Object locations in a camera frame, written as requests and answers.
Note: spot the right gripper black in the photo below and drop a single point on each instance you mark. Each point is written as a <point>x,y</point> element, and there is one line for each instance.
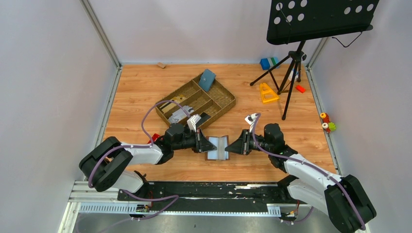
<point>245,142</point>

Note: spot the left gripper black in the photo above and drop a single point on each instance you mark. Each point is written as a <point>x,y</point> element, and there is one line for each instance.
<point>198,141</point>

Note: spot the brown leather card holder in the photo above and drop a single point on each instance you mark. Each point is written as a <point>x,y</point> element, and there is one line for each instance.
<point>219,154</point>

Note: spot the woven divided basket tray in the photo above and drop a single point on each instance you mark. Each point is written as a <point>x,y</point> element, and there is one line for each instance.
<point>216,102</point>

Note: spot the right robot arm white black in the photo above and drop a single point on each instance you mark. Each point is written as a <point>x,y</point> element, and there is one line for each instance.
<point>342,199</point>

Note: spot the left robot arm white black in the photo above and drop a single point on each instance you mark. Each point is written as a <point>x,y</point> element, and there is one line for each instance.
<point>105,166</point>

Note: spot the black card in basket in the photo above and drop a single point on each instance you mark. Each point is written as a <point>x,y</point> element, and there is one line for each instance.
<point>204,117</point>

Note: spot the silver grey card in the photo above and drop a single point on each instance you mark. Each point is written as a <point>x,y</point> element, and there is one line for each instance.
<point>180,114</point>

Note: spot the gold credit card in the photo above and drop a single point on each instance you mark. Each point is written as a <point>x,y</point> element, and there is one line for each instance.
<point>168,106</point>

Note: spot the blue leather card holder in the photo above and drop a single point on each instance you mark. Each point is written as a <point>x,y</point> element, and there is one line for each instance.
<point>206,80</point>

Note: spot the red plastic block tray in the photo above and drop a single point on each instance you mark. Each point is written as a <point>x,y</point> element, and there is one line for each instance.
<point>154,137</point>

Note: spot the yellow triangular toy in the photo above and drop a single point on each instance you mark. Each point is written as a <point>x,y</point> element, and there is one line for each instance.
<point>267,94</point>

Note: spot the small red block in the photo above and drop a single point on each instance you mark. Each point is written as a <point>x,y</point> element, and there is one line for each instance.
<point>300,89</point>

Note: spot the blue green white blocks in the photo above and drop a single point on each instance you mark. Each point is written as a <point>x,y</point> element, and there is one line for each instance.
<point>268,63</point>

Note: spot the orange green toy pieces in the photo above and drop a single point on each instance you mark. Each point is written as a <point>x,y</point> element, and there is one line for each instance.
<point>327,125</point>

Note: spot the small cardboard piece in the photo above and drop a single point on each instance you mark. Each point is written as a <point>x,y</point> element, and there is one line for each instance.
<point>161,65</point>

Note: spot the black music stand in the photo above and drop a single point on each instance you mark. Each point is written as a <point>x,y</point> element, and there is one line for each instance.
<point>302,20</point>

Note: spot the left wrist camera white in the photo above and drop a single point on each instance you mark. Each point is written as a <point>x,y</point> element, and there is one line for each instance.
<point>192,121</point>

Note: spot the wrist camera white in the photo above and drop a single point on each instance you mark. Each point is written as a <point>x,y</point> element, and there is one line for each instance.
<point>250,119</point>
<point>192,121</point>

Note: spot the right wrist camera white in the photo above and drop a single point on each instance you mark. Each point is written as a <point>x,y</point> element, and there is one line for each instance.
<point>250,119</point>

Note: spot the white cable duct rail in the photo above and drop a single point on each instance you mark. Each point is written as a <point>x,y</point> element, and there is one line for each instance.
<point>270,210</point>

